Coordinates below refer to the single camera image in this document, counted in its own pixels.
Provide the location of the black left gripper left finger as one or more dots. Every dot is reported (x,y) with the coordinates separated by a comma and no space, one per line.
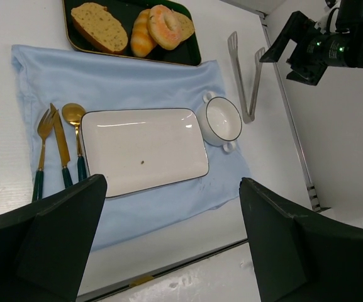
(45,245)

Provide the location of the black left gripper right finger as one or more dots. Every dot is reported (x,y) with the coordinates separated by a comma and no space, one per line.
(298,254)

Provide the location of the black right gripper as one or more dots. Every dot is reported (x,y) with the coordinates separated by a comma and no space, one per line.
(319,45)

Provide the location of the metal kitchen tongs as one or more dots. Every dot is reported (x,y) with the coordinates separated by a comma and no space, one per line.
(247,95)

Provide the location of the orange glazed donut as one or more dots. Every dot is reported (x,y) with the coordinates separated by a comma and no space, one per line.
(163,27)

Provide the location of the right bread slice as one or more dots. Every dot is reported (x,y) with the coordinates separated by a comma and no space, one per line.
(187,27)

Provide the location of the bread slice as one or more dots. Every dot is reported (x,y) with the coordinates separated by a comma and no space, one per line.
(187,27)
(100,28)

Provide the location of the striped bread roll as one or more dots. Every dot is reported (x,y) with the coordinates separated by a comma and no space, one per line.
(141,41)

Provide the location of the left bread slice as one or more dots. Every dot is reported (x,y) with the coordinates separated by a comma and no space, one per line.
(100,28)

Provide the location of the dark green serving tray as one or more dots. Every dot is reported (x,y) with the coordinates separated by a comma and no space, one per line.
(187,52)

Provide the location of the white rectangular plate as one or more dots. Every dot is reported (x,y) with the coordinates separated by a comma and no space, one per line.
(139,149)

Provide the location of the light blue cloth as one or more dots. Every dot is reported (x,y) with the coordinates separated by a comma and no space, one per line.
(105,83)

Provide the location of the gold knife green handle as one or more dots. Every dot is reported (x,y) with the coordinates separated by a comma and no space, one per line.
(62,146)

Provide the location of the gold spoon green handle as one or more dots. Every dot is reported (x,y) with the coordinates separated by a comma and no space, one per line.
(73,114)

